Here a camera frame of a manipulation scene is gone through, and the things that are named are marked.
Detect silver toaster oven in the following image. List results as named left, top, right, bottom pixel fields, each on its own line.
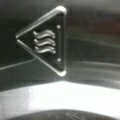
left=0, top=0, right=120, bottom=120

